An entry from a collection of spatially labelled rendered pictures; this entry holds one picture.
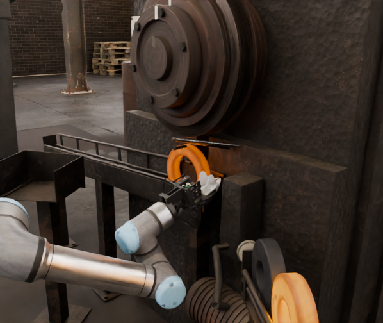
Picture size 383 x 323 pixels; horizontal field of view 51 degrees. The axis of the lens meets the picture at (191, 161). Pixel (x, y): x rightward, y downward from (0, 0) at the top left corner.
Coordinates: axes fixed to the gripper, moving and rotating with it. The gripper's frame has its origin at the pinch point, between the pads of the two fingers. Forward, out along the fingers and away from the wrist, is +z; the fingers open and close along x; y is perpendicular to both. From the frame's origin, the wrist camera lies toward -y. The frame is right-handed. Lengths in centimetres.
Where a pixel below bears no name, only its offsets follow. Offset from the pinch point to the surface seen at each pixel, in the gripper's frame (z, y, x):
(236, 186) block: -4.1, 5.5, -12.9
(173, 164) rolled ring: -2.0, 2.4, 18.2
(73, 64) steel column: 241, -98, 662
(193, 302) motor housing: -27.9, -17.6, -13.7
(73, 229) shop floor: -13, -74, 136
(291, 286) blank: -29, 14, -50
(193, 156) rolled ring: -0.6, 7.6, 8.2
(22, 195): -41, -3, 65
